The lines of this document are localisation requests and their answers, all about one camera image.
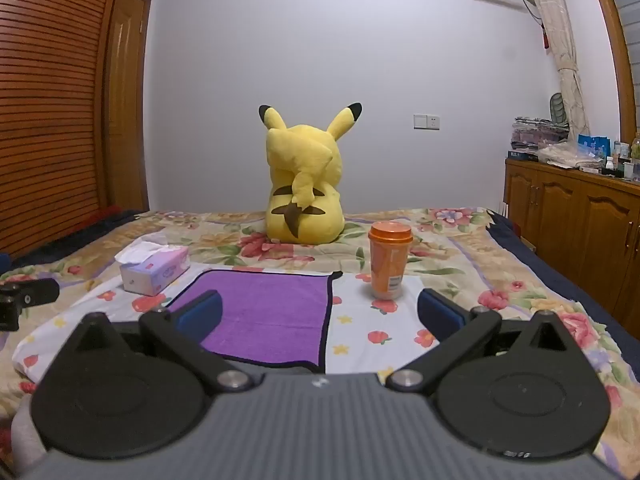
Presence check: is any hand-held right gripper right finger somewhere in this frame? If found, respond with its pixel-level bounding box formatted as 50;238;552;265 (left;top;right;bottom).
386;288;576;395

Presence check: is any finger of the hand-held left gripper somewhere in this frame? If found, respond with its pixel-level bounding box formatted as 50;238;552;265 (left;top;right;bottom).
0;278;60;332

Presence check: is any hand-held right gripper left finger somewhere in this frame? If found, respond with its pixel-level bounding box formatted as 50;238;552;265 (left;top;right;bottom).
65;289;254;393

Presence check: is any purple towel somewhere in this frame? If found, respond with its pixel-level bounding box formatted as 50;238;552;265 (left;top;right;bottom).
167;269;344;374

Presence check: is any purple tissue box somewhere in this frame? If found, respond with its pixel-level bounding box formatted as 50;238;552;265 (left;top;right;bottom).
114;240;191;296

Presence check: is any orange plastic cup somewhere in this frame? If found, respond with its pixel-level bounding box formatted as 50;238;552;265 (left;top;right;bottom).
368;221;413;300

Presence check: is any white strawberry print cloth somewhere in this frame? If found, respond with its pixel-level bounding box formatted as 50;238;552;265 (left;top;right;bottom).
12;260;451;386

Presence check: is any grey cloth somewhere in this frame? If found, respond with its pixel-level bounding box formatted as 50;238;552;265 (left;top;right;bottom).
9;396;49;480

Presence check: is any wooden cabinet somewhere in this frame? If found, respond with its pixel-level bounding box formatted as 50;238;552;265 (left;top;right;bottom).
502;157;640;341

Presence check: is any yellow plush toy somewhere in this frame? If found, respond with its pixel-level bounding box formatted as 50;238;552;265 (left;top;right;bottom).
258;102;363;246

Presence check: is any wooden slatted wardrobe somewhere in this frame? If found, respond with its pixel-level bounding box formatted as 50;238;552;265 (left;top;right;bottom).
0;0;127;261

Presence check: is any beige cloth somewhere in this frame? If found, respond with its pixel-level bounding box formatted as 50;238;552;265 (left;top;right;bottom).
537;142;601;171

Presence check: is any stack of folded fabrics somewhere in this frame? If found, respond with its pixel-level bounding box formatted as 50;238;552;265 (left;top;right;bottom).
510;117;571;154

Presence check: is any wooden door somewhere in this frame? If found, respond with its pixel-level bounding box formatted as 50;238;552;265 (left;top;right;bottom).
102;0;153;214

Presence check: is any blue box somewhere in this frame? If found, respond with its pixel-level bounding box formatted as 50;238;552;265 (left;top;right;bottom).
577;134;612;159

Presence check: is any grey hand fan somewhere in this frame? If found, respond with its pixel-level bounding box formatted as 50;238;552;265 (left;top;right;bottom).
548;92;569;126

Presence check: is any beige patterned curtain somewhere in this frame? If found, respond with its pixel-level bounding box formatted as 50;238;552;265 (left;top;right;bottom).
520;0;592;134

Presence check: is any wooden window frame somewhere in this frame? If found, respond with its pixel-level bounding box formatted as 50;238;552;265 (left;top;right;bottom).
582;0;640;147

